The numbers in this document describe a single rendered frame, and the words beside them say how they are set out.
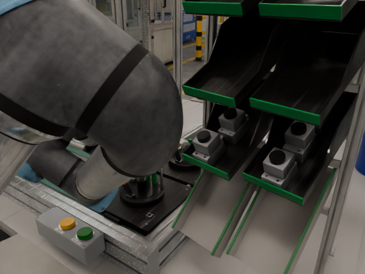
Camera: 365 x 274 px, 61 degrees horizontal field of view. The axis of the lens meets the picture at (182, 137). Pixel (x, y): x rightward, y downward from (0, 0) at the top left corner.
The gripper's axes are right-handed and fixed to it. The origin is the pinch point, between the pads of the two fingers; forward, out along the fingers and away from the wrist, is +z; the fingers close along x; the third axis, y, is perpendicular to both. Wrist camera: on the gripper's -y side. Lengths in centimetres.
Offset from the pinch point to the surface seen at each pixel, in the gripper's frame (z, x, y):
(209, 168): -13.3, 27.9, 0.1
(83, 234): -6.4, -0.8, 25.9
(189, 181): 19.4, 8.3, 0.1
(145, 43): 61, -82, -80
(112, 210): 1.7, -2.1, 18.0
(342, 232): 39, 55, -5
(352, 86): -18, 50, -22
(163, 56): 416, -375, -294
